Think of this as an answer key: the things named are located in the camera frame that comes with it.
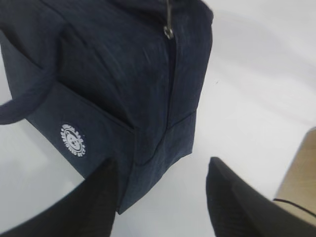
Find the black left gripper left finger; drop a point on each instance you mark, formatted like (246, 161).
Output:
(87, 211)

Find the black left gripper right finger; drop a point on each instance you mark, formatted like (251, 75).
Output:
(238, 210)

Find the navy blue fabric bag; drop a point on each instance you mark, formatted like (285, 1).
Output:
(104, 79)

